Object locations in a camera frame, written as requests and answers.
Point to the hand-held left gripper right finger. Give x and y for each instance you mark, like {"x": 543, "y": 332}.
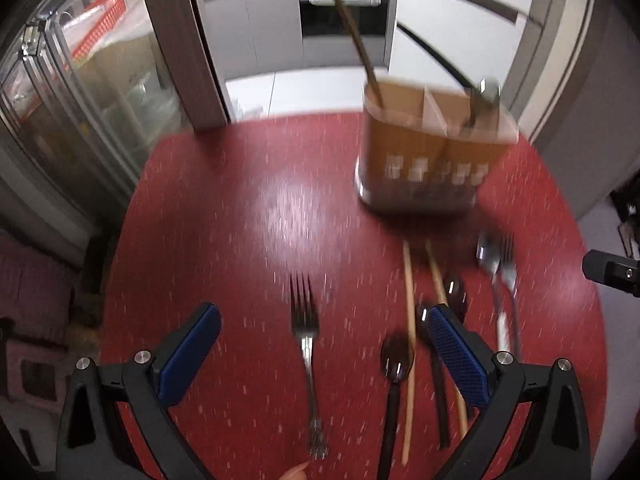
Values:
{"x": 457, "y": 355}

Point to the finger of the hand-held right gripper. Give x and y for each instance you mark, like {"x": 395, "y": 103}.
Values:
{"x": 612, "y": 272}

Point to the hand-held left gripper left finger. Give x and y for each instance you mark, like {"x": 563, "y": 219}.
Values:
{"x": 192, "y": 355}

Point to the black plastic spoon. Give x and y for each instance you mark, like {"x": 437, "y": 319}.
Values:
{"x": 396, "y": 360}
{"x": 456, "y": 295}
{"x": 440, "y": 400}

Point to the light wooden chopstick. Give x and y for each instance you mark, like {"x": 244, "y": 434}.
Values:
{"x": 436, "y": 275}
{"x": 410, "y": 310}

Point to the person's left hand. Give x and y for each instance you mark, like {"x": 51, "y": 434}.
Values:
{"x": 295, "y": 472}

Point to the plain silver fork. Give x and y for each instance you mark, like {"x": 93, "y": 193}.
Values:
{"x": 509, "y": 280}

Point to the silver metal spoon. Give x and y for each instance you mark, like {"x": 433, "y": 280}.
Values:
{"x": 487, "y": 257}

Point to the silver metal utensil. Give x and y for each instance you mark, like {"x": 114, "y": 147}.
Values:
{"x": 482, "y": 102}

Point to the glass sliding door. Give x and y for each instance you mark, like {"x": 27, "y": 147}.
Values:
{"x": 75, "y": 120}

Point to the tall white cabinet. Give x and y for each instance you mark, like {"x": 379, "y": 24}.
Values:
{"x": 450, "y": 35}

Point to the dark brown wooden chopstick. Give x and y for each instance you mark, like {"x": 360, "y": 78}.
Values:
{"x": 357, "y": 42}

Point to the red plastic crate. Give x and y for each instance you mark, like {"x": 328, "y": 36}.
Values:
{"x": 102, "y": 20}

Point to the built-in black oven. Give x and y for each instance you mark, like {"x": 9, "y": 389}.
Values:
{"x": 320, "y": 20}

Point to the dark brown door frame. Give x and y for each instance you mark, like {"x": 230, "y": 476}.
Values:
{"x": 185, "y": 45}

